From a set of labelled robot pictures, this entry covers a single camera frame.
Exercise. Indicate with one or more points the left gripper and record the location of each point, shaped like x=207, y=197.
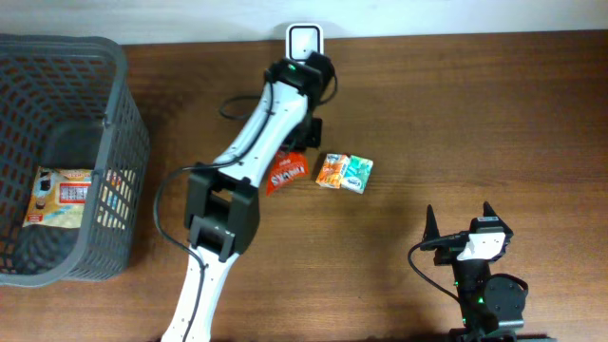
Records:
x=313, y=133

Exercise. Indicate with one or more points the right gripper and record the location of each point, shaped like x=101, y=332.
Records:
x=445, y=255

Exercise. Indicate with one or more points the red Hacks candy bag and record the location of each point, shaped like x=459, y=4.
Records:
x=287, y=167

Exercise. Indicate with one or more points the orange tissue pack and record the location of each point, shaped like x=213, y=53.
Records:
x=333, y=170

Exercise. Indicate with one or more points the teal tissue pack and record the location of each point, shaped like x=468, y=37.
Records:
x=357, y=174

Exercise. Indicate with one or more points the beige snack bag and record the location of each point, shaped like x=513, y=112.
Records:
x=58, y=198

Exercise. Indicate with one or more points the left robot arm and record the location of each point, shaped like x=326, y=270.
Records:
x=222, y=202

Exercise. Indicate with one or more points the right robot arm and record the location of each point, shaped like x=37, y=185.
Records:
x=491, y=305

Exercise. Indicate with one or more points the white barcode scanner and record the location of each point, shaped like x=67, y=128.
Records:
x=302, y=39

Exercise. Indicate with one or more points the grey plastic mesh basket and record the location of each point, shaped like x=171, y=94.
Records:
x=65, y=104

